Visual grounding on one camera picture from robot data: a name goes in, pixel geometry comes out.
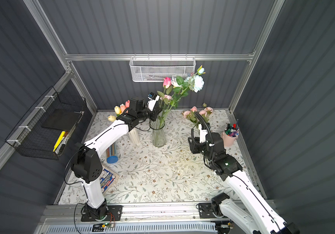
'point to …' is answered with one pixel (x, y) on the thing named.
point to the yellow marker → (59, 140)
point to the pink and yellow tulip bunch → (119, 110)
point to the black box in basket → (62, 119)
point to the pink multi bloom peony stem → (206, 112)
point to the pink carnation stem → (165, 98)
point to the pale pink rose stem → (193, 118)
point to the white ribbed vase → (134, 135)
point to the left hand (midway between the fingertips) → (164, 110)
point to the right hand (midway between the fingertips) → (194, 138)
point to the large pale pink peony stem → (187, 114)
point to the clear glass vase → (158, 137)
